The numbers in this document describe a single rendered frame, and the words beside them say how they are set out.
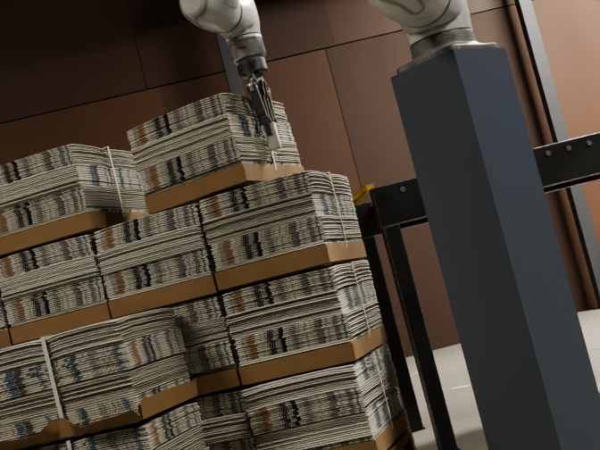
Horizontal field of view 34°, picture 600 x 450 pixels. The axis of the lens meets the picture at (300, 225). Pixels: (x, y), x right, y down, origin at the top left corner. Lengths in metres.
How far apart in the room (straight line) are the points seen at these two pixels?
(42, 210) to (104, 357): 0.54
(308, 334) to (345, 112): 3.96
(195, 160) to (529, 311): 0.86
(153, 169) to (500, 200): 0.85
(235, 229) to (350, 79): 3.94
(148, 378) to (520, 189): 0.94
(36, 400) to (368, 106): 4.25
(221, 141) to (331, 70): 3.87
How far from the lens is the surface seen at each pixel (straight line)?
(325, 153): 6.07
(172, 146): 2.41
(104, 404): 2.15
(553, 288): 2.30
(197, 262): 2.34
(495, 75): 2.32
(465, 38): 2.32
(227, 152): 2.33
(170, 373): 2.27
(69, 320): 2.50
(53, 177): 2.51
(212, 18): 2.35
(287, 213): 2.26
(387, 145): 6.13
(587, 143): 3.04
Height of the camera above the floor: 0.56
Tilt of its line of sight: 4 degrees up
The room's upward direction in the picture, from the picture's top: 14 degrees counter-clockwise
